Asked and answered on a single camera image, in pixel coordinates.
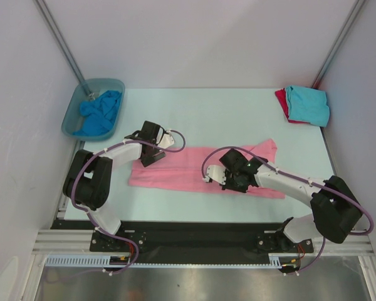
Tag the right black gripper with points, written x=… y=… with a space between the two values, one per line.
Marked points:
x=233 y=182

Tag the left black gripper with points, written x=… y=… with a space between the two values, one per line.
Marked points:
x=156 y=155

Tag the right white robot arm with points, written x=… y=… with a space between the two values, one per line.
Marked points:
x=334 y=209

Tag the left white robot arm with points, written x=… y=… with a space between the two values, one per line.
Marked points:
x=88 y=180

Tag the crumpled blue t shirt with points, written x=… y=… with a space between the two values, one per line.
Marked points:
x=100 y=114

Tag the folded red t shirt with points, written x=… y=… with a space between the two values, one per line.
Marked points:
x=281 y=96

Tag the translucent blue plastic bin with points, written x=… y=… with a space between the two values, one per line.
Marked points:
x=88 y=91

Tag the folded light blue t shirt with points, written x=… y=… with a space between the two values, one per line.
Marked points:
x=307 y=105

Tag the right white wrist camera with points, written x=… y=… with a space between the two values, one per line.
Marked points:
x=215 y=173

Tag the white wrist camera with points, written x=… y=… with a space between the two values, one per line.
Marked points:
x=167 y=140
x=215 y=173

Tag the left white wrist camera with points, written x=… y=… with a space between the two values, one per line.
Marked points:
x=167 y=140

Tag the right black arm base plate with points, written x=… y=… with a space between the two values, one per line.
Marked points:
x=276 y=242

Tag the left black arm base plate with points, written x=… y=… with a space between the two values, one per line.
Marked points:
x=103 y=243

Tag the slotted cable duct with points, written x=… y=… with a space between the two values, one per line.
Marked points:
x=118 y=261

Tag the aluminium front rail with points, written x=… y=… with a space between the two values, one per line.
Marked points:
x=78 y=241

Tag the right aluminium corner post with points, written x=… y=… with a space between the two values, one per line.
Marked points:
x=349 y=23

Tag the aluminium corner post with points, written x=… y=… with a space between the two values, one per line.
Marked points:
x=58 y=36
x=349 y=23

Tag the left aluminium corner post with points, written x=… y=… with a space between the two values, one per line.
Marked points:
x=58 y=36

